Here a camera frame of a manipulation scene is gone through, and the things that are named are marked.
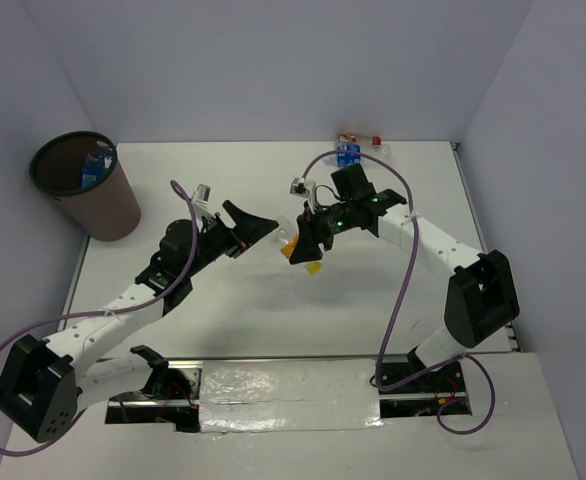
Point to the red label bottle red cap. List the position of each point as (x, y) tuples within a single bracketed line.
[(359, 139)]

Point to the blue label bottle white cap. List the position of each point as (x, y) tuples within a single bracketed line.
[(90, 172)]

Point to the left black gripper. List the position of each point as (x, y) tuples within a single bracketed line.
[(252, 231)]

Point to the metal base rail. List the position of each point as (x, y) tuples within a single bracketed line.
[(440, 393)]

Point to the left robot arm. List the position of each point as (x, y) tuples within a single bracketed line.
[(46, 382)]

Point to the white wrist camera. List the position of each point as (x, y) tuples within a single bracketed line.
[(200, 201), (305, 188)]

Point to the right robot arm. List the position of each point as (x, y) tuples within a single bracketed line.
[(481, 296)]

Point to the orange label bottle yellow cap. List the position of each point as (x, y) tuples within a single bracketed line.
[(284, 239)]

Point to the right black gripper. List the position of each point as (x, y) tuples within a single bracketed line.
[(311, 233)]

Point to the silver foil tape sheet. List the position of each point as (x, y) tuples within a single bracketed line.
[(310, 395)]

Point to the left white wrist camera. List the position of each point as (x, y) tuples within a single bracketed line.
[(200, 201)]

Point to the brown round waste bin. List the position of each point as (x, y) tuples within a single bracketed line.
[(108, 210)]

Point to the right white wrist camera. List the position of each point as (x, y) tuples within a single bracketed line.
[(305, 188)]

